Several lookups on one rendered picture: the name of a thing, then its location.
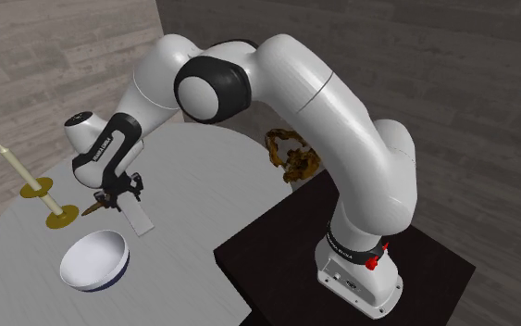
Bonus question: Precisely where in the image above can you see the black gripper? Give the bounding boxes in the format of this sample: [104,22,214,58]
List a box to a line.
[97,172,145,213]

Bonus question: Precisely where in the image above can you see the round grey table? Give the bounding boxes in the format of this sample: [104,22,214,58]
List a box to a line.
[0,121,294,326]

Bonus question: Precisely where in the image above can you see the white bowl with blue rim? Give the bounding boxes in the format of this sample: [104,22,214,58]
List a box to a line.
[58,229,130,294]

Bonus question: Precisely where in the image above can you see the cream candle in gold holder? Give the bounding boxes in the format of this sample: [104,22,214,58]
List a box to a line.
[0,144,81,231]

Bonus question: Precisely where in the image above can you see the dark robot stand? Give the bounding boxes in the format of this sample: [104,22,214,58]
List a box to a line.
[213,169,477,326]

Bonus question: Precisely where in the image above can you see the brown gnarled wreath figure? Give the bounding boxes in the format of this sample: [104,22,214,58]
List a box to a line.
[264,128,322,184]

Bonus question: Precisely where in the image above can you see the knife with brown handle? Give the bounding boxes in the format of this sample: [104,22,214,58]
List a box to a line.
[81,200,155,238]

